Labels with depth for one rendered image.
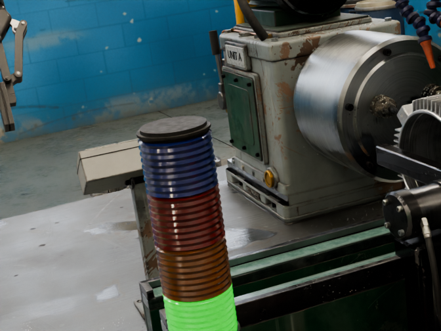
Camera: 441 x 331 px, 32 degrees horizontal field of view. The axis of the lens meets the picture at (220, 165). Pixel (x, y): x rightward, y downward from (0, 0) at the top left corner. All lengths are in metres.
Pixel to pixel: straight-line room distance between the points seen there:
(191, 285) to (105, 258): 0.88
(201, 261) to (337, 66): 0.75
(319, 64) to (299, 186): 0.27
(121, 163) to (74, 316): 0.29
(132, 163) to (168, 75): 5.61
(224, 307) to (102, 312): 0.66
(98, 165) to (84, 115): 5.45
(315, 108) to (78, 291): 0.52
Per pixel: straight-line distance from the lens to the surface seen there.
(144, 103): 6.72
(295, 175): 1.50
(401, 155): 1.12
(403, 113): 1.14
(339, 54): 1.34
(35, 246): 1.64
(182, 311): 0.64
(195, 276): 0.62
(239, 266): 1.08
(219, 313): 0.64
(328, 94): 1.30
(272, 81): 1.46
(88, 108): 6.60
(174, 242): 0.62
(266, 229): 1.52
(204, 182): 0.60
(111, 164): 1.15
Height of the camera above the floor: 1.35
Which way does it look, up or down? 16 degrees down
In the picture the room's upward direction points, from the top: 8 degrees counter-clockwise
